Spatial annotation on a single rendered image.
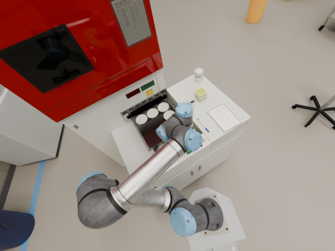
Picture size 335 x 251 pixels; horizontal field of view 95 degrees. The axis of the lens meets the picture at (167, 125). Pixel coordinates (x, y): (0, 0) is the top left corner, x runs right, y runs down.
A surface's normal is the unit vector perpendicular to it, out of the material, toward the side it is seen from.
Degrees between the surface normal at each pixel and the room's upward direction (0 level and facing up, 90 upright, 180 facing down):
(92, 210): 11
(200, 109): 0
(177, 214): 44
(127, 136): 0
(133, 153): 0
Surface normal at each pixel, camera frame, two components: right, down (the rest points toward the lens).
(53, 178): -0.15, -0.51
